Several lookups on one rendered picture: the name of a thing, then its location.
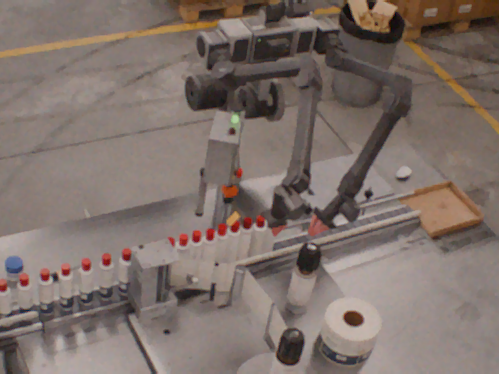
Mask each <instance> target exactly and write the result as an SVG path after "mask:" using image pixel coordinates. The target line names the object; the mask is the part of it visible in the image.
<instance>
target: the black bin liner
mask: <svg viewBox="0 0 499 374"><path fill-rule="evenodd" d="M366 4H367V7H368V10H371V11H372V10H373V9H374V7H375V5H376V4H377V2H374V1H368V0H366ZM355 22H356V21H355V19H354V17H353V14H352V12H351V9H350V5H349V3H346V4H345V5H344V6H343V7H342V9H341V11H340V13H339V24H340V26H341V28H342V30H344V32H345V33H347V34H350V35H351V36H352V35H353V36H354V37H356V38H357V39H361V40H372V41H376V42H377V43H382V44H388V43H389V44H391V43H392V44H393V43H397V42H399V41H400V39H401V37H402V35H403V33H404V30H405V21H404V18H403V17H402V15H401V14H400V13H398V12H397V11H396V10H395V11H394V13H393V14H392V17H391V19H390V21H389V22H388V26H389V28H390V29H388V30H389V32H377V31H372V30H368V29H365V28H363V27H360V26H358V25H356V24H354V23H355Z"/></svg>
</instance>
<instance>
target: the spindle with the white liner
mask: <svg viewBox="0 0 499 374"><path fill-rule="evenodd" d="M321 255H322V254H321V249H320V247H319V246H318V245H317V244H316V243H315V242H305V243H303V244H302V245H301V247H300V249H299V250H298V254H297V259H296V266H295V268H294V273H293V275H292V280H291V283H290V288H289V291H288V294H287V299H286V301H285V305H286V307H287V308H288V309H289V310H290V311H291V312H293V313H298V314H300V313H304V312H306V311H307V309H308V306H309V304H308V303H309V302H310V297H311V292H312V289H313V286H314V282H315V278H316V275H317V269H318V267H319V263H320V259H321Z"/></svg>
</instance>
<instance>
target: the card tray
mask: <svg viewBox="0 0 499 374"><path fill-rule="evenodd" d="M409 192H414V194H413V195H411V196H407V197H403V198H400V199H399V201H400V202H401V203H402V205H404V204H406V205H408V206H410V208H411V209H412V210H413V211H417V210H421V211H422V213H421V215H418V216H419V218H420V219H421V222H420V224H421V227H422V228H423V229H424V230H425V231H426V232H427V233H428V234H429V237H431V238H432V237H436V236H438V235H443V234H447V233H451V232H454V231H457V230H460V229H462V228H466V227H469V226H472V225H475V224H477V223H481V222H483V220H484V217H485V215H484V213H483V212H482V211H481V210H480V209H479V208H478V207H477V205H475V204H474V203H473V202H472V201H471V199H470V198H469V197H468V196H467V195H466V194H465V193H464V192H463V191H462V190H461V189H460V188H459V187H458V186H457V185H456V183H455V182H454V181H453V180H452V179H449V180H447V181H443V182H440V183H436V184H432V185H429V186H426V187H422V188H419V189H415V190H412V191H408V192H405V193H409ZM405 193H402V194H405Z"/></svg>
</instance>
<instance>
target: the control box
mask: <svg viewBox="0 0 499 374"><path fill-rule="evenodd" d="M231 114H232V113H229V112H225V111H216V112H215V116H214V119H213V123H212V126H211V129H210V135H209V139H208V147H207V154H206V162H205V170H204V177H203V181H204V182H209V183H214V184H219V185H224V186H230V184H231V185H232V179H233V173H234V169H235V166H236V162H237V159H236V156H237V158H238V155H237V151H238V145H239V138H240V133H241V130H242V126H243V122H244V117H243V118H242V116H240V115H237V117H238V124H233V123H232V122H231V120H232V118H233V116H232V115H231ZM232 127H233V128H234V129H235V135H233V136H231V135H229V134H228V131H229V129H230V128H232ZM238 152H239V151H238Z"/></svg>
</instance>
